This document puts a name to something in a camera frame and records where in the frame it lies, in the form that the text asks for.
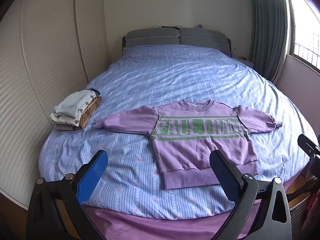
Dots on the purple bed sheet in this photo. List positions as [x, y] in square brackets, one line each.
[160, 230]

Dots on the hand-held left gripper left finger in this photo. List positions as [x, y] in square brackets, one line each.
[91, 177]

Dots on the window with metal grille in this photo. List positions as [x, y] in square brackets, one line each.
[305, 30]

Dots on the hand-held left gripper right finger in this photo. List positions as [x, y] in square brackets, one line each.
[225, 177]

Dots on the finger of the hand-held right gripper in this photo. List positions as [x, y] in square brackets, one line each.
[308, 143]

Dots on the blue striped floral blanket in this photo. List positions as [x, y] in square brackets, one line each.
[175, 80]

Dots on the dark navy folded garment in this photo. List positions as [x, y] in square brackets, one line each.
[94, 92]

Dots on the brown woven-pattern folded garment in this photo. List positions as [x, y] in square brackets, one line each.
[90, 111]

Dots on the white folded garment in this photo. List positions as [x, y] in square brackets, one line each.
[72, 103]

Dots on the purple sweatshirt with green print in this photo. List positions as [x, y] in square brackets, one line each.
[190, 155]

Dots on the grey mesh basket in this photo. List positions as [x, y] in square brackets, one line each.
[298, 217]

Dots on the grey-green curtain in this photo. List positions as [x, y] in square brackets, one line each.
[267, 30]

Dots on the cream louvered wardrobe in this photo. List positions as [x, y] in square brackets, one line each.
[37, 80]

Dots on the white nightstand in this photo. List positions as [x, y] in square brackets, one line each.
[246, 61]

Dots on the beige folded garment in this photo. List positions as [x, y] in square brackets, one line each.
[63, 127]

